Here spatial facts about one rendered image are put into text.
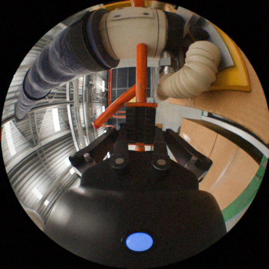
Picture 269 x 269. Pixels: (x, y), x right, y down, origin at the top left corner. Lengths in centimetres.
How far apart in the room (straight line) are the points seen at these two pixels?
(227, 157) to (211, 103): 48
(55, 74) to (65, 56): 9
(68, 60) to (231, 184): 82
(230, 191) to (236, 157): 20
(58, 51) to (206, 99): 33
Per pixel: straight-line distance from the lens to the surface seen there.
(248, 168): 56
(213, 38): 17
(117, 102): 18
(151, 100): 757
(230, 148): 60
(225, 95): 16
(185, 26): 21
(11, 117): 189
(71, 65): 24
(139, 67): 16
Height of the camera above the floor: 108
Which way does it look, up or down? 4 degrees up
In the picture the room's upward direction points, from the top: 88 degrees counter-clockwise
